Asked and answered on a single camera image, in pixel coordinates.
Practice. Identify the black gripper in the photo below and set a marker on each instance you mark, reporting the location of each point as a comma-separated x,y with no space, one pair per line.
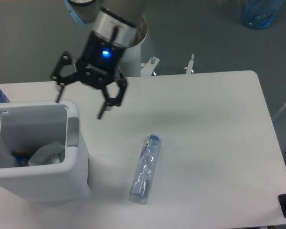
101,64

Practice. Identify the white trash can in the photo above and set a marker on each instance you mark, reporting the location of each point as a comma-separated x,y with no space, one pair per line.
27,126

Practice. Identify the white table clamp bracket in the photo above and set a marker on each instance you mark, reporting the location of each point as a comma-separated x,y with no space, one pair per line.
189,69

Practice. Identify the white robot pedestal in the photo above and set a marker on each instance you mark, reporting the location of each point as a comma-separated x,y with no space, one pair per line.
131,65

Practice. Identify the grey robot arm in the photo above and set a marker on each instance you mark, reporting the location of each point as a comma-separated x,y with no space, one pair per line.
115,25

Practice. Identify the clear plastic water bottle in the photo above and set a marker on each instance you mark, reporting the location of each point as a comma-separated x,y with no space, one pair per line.
145,170

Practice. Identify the blue snack wrapper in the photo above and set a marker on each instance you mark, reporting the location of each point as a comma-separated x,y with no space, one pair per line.
22,158

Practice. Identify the white plastic bag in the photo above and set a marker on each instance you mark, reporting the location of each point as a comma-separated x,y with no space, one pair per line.
53,153

